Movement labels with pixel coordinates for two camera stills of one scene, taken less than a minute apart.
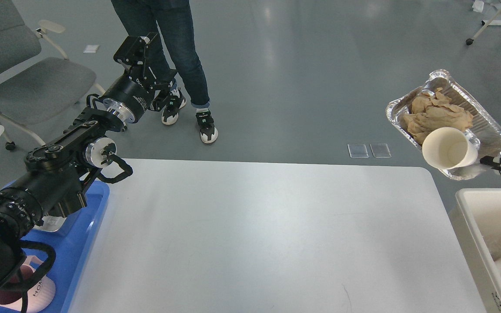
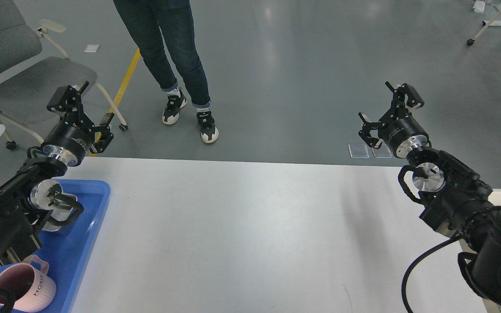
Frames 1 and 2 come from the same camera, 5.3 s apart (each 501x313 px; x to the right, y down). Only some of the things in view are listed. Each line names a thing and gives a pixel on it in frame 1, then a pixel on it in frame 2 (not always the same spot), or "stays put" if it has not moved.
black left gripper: (128, 98) → (68, 143)
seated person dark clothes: (139, 17) stays put
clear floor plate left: (358, 151) stays put
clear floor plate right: (380, 150) stays put
